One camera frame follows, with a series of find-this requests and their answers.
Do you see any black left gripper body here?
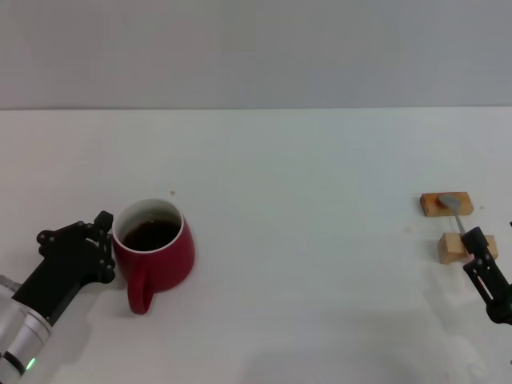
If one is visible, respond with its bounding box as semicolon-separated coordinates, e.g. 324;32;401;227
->
11;238;102;324

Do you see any light wooden block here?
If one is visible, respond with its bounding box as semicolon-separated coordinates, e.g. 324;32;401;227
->
438;233;499;265

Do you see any red ceramic cup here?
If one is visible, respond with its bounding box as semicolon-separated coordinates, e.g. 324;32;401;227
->
111;198;197;315

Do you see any pink handled metal spoon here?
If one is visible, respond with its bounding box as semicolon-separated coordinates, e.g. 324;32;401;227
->
438;194;477;265

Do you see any dark coffee liquid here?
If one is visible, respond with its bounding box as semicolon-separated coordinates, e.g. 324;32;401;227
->
121;218;181;251

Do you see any dark orange wooden block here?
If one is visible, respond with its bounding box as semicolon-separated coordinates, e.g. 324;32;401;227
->
419;191;474;218

